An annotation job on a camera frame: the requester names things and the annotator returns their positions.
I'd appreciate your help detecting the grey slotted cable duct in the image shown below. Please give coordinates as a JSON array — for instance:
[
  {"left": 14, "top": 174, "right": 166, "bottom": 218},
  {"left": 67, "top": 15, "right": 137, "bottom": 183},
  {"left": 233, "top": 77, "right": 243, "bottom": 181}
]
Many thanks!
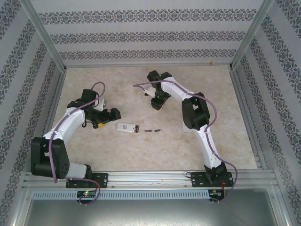
[{"left": 31, "top": 190, "right": 210, "bottom": 200}]

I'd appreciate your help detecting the wide aluminium mounting rail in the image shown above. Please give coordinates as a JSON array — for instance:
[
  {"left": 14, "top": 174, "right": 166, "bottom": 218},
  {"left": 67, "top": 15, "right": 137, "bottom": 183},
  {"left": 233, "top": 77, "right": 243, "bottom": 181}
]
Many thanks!
[{"left": 23, "top": 171, "right": 278, "bottom": 190}]

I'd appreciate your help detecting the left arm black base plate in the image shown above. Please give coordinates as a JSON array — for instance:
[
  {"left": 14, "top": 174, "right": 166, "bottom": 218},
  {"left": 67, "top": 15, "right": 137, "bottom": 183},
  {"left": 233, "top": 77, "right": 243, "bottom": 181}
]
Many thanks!
[{"left": 65, "top": 173, "right": 109, "bottom": 189}]

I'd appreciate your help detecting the grey metal panel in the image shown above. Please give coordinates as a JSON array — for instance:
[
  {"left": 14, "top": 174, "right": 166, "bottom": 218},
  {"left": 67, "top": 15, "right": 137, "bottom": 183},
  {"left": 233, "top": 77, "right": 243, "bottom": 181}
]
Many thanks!
[{"left": 22, "top": 199, "right": 286, "bottom": 226}]

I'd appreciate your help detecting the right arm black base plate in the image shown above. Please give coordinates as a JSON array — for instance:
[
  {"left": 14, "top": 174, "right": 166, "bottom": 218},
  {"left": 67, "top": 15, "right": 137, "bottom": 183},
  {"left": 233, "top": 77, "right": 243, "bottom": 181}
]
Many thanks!
[{"left": 190, "top": 171, "right": 235, "bottom": 188}]

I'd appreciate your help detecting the aluminium frame post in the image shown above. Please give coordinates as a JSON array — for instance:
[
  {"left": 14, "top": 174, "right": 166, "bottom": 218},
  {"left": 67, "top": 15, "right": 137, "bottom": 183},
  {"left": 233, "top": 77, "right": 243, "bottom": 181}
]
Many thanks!
[
  {"left": 20, "top": 0, "right": 68, "bottom": 73},
  {"left": 230, "top": 0, "right": 282, "bottom": 71}
]

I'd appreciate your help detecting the white remote with battery compartment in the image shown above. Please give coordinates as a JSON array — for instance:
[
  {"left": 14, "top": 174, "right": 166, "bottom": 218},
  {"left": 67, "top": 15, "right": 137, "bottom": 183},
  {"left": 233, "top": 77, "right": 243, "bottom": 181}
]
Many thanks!
[{"left": 115, "top": 122, "right": 140, "bottom": 134}]

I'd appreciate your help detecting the aluminium table edge rail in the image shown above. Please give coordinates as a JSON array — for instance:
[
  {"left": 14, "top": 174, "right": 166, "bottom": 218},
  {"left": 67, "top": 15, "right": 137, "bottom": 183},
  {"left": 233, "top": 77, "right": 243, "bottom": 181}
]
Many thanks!
[
  {"left": 228, "top": 67, "right": 268, "bottom": 170},
  {"left": 32, "top": 68, "right": 69, "bottom": 172}
]

